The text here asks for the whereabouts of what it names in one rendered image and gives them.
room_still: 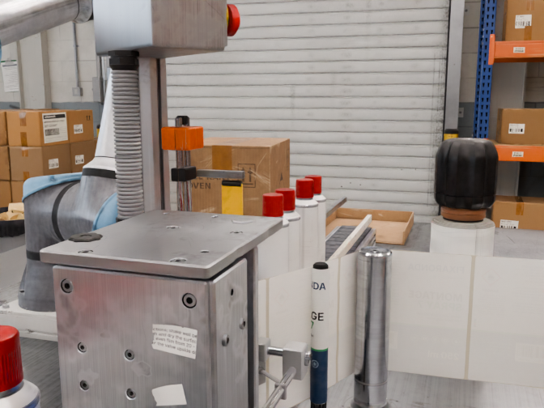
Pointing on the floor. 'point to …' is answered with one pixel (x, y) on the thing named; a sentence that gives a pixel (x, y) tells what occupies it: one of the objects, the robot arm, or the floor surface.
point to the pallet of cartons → (42, 146)
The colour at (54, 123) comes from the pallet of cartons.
